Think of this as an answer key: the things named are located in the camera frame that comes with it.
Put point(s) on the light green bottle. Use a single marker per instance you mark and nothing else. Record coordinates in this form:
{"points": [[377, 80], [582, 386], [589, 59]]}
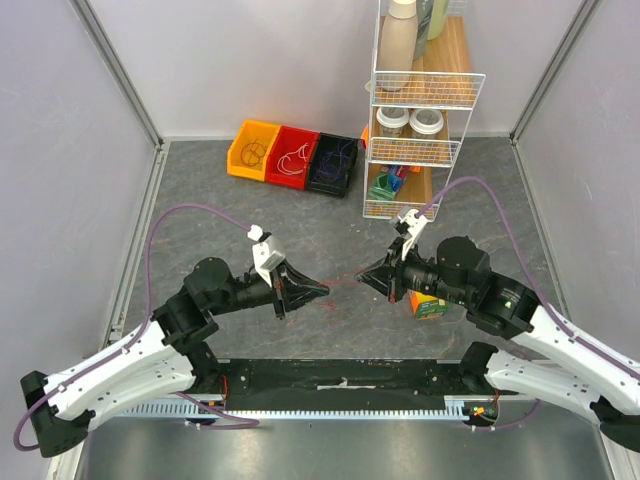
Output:
{"points": [[438, 18]]}

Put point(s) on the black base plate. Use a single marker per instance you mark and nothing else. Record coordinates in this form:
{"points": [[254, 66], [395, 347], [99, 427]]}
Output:
{"points": [[338, 384]]}

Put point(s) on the black storage bin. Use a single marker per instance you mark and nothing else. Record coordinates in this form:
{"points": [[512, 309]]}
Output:
{"points": [[332, 164]]}

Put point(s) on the blue red packet on shelf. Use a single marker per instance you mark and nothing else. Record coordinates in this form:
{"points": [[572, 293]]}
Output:
{"points": [[401, 172]]}

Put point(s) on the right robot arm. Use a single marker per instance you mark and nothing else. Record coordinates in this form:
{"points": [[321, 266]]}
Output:
{"points": [[593, 380]]}

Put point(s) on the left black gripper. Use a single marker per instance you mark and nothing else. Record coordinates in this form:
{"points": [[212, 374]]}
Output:
{"points": [[298, 289]]}

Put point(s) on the beige bottle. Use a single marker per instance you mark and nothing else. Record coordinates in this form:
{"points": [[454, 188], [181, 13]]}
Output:
{"points": [[396, 45]]}

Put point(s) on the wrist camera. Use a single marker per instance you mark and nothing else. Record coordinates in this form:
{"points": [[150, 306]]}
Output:
{"points": [[409, 224], [267, 252]]}

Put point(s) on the grey-green bottle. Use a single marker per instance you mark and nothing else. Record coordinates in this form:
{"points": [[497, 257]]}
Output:
{"points": [[424, 11]]}

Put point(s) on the white wire shelf rack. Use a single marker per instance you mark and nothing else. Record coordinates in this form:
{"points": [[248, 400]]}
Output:
{"points": [[422, 94]]}

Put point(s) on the yellow storage bin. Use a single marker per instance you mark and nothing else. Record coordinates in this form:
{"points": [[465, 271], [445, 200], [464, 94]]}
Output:
{"points": [[249, 152]]}

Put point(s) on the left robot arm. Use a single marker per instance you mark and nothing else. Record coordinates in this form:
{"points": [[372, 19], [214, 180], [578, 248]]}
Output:
{"points": [[168, 353]]}

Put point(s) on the left paper cup with lid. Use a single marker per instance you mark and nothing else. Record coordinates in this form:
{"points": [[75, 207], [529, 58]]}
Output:
{"points": [[392, 121]]}

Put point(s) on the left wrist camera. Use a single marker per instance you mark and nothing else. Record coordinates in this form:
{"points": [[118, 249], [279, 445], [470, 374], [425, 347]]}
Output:
{"points": [[267, 252]]}

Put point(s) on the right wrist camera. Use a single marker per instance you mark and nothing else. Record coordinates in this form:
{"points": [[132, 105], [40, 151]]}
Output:
{"points": [[409, 224]]}

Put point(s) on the orange green sponge pack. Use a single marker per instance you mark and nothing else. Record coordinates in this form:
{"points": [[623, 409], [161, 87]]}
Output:
{"points": [[426, 307]]}

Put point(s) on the red storage bin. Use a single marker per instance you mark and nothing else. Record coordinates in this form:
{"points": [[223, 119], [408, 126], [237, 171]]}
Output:
{"points": [[290, 157]]}

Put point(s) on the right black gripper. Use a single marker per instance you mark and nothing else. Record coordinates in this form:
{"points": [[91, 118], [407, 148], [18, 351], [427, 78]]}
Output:
{"points": [[393, 276]]}

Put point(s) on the slotted cable duct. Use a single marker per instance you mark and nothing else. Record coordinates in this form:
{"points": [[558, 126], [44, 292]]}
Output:
{"points": [[177, 408]]}

